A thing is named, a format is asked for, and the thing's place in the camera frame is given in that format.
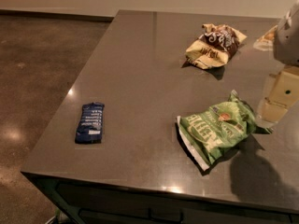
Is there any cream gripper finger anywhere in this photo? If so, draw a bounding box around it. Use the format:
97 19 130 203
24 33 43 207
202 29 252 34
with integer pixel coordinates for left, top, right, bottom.
268 65 299 108
257 73 290 125

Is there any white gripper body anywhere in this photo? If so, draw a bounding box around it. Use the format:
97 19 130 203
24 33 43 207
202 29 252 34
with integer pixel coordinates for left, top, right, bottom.
274 0 299 66

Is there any green jalapeno chip bag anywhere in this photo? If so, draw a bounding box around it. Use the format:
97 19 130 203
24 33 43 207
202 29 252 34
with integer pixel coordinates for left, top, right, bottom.
177 90 272 171

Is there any brown and cream chip bag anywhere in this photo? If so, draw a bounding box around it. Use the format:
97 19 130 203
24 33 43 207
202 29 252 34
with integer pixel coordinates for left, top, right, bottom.
185 23 247 70

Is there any blue rxbar blueberry bar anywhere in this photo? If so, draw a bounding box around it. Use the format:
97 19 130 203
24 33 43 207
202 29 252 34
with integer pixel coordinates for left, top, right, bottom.
75 102 105 144

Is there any small cream snack packet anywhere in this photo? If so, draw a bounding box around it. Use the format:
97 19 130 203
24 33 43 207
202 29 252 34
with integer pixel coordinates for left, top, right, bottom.
253 26 278 51

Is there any dark table frame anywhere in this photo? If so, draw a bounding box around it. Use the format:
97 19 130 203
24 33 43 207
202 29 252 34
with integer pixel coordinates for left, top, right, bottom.
22 172 299 224

